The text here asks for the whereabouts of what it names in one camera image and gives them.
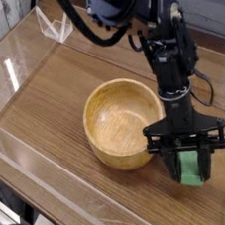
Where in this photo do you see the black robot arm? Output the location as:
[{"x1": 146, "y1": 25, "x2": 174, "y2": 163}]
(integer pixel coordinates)
[{"x1": 57, "y1": 0, "x2": 225, "y2": 186}]

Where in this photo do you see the clear acrylic corner bracket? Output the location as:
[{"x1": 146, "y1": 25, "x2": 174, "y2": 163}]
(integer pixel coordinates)
[{"x1": 35, "y1": 6, "x2": 73, "y2": 43}]

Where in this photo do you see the brown wooden bowl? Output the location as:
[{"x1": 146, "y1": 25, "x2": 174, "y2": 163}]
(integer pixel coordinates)
[{"x1": 83, "y1": 78, "x2": 163, "y2": 170}]

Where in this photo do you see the green rectangular block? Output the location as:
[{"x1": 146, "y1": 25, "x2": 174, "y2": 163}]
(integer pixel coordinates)
[{"x1": 178, "y1": 151, "x2": 203, "y2": 187}]

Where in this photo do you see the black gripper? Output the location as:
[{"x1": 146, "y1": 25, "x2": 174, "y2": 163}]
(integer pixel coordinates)
[{"x1": 143, "y1": 94, "x2": 225, "y2": 183}]

